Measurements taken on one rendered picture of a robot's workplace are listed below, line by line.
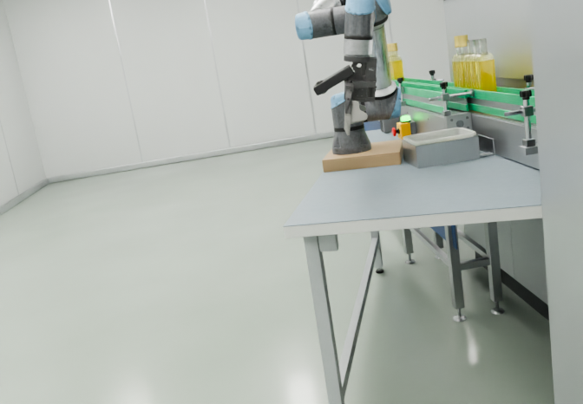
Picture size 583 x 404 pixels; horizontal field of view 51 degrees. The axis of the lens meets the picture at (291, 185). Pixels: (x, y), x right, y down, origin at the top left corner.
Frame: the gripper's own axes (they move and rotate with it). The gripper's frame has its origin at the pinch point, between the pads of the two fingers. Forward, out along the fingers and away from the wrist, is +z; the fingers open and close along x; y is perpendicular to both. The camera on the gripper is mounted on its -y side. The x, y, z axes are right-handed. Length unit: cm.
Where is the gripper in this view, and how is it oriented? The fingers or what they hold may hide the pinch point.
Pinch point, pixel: (345, 130)
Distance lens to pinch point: 166.8
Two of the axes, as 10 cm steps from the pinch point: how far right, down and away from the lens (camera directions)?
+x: 0.9, -2.9, 9.5
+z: -0.2, 9.6, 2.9
